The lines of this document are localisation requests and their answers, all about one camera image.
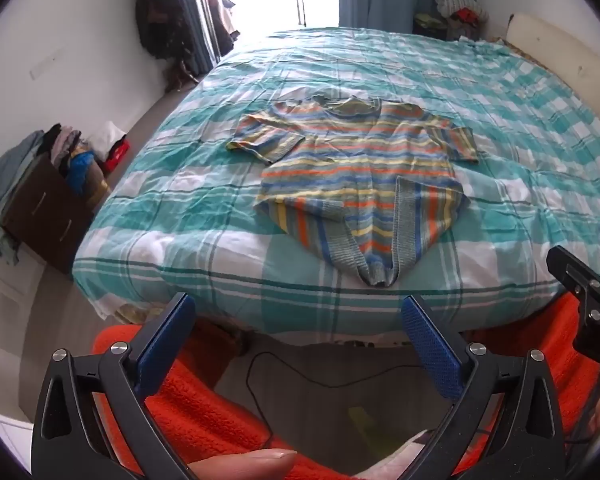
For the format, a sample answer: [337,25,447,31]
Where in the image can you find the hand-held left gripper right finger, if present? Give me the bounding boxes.
[397,294,567,480]

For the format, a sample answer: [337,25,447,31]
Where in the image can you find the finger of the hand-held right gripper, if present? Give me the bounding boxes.
[546,245,600,295]

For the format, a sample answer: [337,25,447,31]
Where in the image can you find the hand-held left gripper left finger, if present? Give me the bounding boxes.
[30,291,198,480]

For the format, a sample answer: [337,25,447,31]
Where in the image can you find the striped knit sweater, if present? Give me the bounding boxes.
[225,97,481,289]

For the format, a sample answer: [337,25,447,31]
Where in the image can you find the heap of clothes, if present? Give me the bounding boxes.
[412,0,491,42]

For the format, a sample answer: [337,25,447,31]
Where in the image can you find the dark hanging clothes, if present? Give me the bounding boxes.
[132,0,201,93]

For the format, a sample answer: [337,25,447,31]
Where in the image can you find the person's left hand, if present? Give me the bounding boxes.
[187,449,299,480]

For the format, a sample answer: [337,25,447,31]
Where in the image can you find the orange fleece garment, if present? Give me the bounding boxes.
[91,290,600,480]

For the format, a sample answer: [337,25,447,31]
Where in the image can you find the bed with teal checkered sheet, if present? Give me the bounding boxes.
[72,26,600,348]

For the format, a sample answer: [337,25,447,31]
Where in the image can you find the brown cabinet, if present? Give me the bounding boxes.
[0,152,101,275]

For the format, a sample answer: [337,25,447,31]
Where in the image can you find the red box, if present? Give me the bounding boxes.
[102,140,131,173]

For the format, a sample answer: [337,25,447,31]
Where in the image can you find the white board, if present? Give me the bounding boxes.
[507,12,600,126]

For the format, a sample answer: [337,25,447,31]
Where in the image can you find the white bag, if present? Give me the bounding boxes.
[87,121,128,161]

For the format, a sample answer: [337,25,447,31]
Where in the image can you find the grey-blue draped cloth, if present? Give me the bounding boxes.
[0,131,46,265]

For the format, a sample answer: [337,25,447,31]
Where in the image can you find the grey-blue curtain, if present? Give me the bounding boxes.
[182,0,217,73]

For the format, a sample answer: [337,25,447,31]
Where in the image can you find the brown hanging jacket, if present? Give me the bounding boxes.
[205,0,241,56]

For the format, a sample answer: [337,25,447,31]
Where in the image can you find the black cable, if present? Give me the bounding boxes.
[246,351,421,448]

